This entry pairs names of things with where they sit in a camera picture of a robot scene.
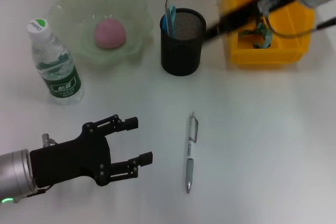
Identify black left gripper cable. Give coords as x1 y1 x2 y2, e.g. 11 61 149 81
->
14 186 51 202

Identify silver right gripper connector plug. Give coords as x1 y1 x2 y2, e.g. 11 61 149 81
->
257 0 280 13

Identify grey retractable pen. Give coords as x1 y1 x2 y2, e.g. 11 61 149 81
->
185 111 199 194

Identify black mesh pen holder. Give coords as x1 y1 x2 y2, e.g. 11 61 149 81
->
160 8 207 77

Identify green plastic wrapper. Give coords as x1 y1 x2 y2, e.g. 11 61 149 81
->
238 21 274 49

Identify transparent plastic ruler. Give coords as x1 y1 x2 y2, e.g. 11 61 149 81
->
164 0 175 37

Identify blue handled scissors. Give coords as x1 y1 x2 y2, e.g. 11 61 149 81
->
161 5 177 38

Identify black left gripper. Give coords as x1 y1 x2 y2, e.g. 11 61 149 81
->
29 114 154 187

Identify pink peach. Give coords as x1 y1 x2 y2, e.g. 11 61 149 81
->
93 17 127 50

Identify yellow plastic bin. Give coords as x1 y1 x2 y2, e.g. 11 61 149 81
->
222 0 315 69

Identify green glass fruit plate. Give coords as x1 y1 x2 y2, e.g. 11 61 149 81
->
48 0 155 68

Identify clear green-label water bottle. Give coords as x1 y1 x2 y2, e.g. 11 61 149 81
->
26 18 85 105

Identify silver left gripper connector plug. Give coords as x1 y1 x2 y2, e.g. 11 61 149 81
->
41 133 58 147

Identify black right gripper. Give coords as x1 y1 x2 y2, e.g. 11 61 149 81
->
203 0 292 43

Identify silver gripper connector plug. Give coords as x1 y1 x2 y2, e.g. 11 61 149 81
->
257 0 280 13
41 133 58 147

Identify grey right gripper cable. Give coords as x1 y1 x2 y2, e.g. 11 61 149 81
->
264 14 336 39

